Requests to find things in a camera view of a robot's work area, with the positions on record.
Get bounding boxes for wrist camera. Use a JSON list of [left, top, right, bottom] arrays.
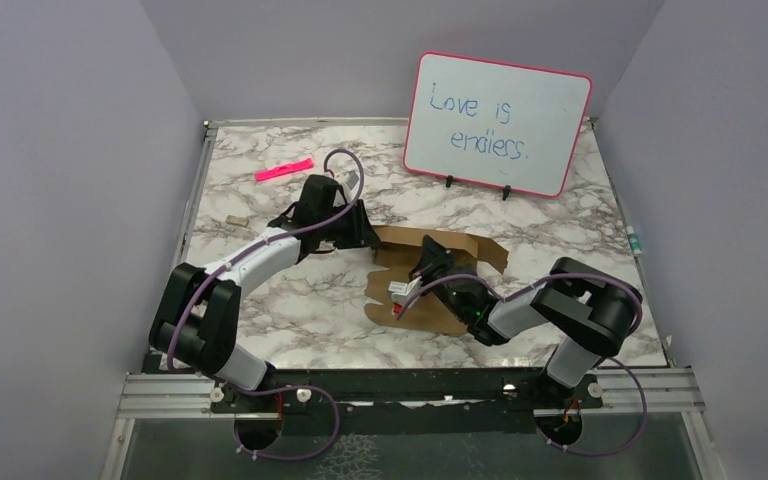
[[335, 170, 360, 197], [387, 277, 421, 316]]

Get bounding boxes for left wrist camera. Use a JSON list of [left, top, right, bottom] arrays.
[[335, 170, 360, 197]]

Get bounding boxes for pink framed whiteboard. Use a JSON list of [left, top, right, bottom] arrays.
[[402, 52, 593, 198]]

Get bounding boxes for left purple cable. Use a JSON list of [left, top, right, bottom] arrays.
[[165, 148, 367, 463]]

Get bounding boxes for pink marker pen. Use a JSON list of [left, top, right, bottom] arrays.
[[254, 157, 314, 183]]

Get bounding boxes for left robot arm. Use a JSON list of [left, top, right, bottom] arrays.
[[148, 175, 380, 411]]

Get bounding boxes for small tan cardboard scrap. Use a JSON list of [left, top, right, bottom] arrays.
[[225, 215, 248, 227]]

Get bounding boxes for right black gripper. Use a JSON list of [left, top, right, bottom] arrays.
[[407, 234, 469, 322]]

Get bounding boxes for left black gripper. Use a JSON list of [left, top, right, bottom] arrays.
[[318, 199, 382, 250]]

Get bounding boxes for brown cardboard box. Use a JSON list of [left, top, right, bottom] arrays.
[[364, 225, 508, 336]]

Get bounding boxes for green white small bottle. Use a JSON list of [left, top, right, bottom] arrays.
[[626, 226, 642, 256]]

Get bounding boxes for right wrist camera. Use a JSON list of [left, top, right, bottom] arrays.
[[387, 277, 421, 316]]

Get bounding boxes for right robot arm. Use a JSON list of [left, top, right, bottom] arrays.
[[388, 236, 643, 407]]

